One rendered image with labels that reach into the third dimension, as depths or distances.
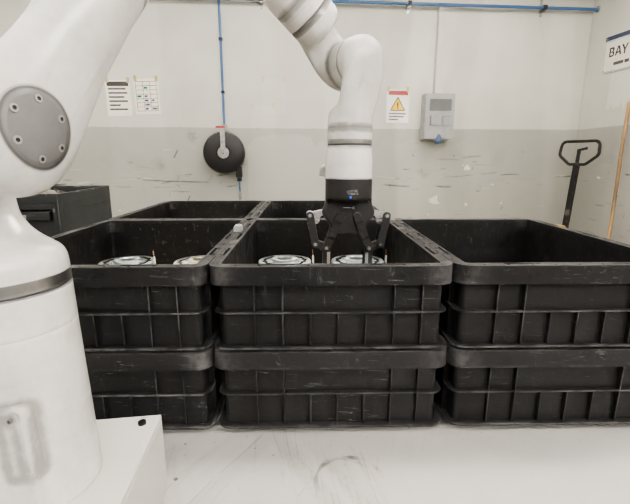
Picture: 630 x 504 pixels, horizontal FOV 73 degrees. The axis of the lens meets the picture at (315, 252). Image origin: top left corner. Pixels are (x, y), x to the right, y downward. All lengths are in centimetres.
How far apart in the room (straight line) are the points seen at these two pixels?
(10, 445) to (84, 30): 31
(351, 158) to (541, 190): 421
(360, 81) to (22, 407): 54
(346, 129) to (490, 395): 42
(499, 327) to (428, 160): 373
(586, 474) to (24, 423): 57
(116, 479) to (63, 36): 35
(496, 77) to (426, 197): 126
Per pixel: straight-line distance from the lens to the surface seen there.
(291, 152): 403
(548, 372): 65
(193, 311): 55
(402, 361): 56
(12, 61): 36
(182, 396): 61
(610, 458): 67
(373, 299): 53
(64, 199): 227
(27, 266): 36
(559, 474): 62
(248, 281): 51
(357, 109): 66
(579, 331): 65
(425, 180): 427
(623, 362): 68
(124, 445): 48
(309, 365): 55
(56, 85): 37
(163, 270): 53
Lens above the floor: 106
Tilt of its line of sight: 13 degrees down
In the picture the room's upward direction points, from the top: straight up
